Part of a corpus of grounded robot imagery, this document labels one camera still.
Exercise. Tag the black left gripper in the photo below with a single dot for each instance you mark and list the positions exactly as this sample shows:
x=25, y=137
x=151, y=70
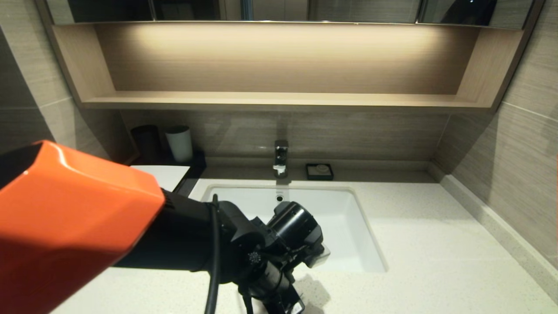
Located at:
x=270, y=283

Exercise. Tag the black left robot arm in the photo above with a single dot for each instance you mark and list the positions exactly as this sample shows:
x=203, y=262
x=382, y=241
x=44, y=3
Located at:
x=87, y=218

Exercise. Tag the black amenity box white top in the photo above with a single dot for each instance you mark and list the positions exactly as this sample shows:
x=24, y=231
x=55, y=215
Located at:
x=174, y=172

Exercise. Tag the white ceramic sink basin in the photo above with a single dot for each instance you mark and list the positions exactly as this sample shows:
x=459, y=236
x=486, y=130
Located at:
x=348, y=226

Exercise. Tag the black square soap dish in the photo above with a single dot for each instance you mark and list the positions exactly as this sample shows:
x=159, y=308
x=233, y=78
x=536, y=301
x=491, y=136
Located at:
x=310, y=174

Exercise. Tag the round beige soap bar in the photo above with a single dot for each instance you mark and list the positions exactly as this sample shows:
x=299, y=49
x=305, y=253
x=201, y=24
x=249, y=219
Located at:
x=322, y=168

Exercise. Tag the chrome sink faucet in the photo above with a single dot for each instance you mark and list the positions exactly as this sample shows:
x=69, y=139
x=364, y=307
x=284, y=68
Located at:
x=280, y=157

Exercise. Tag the white cup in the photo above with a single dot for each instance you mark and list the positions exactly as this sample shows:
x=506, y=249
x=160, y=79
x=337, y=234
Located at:
x=179, y=144

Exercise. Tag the black cup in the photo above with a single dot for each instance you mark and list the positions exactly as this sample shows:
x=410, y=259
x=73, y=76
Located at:
x=146, y=141

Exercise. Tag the mirror cabinet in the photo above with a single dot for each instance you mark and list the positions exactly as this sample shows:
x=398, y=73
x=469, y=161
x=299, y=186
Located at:
x=283, y=9

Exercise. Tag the left wrist camera silver front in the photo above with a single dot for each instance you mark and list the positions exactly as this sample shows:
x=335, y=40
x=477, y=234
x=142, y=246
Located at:
x=317, y=257

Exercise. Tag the wooden wall shelf niche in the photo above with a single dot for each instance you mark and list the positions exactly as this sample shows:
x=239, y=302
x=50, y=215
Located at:
x=283, y=65

